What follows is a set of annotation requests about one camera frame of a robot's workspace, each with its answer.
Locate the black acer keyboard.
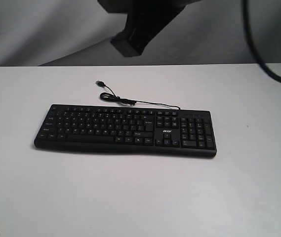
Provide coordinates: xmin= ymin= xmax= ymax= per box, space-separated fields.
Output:
xmin=34 ymin=104 xmax=217 ymax=158

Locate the black keyboard usb cable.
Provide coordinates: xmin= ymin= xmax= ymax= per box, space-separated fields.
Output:
xmin=95 ymin=79 xmax=182 ymax=111

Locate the grey backdrop cloth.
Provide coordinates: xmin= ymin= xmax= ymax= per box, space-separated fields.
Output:
xmin=0 ymin=0 xmax=281 ymax=67

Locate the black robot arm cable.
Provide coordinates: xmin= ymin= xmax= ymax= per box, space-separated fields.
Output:
xmin=241 ymin=0 xmax=281 ymax=86

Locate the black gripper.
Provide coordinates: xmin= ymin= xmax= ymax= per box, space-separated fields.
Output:
xmin=97 ymin=0 xmax=191 ymax=57

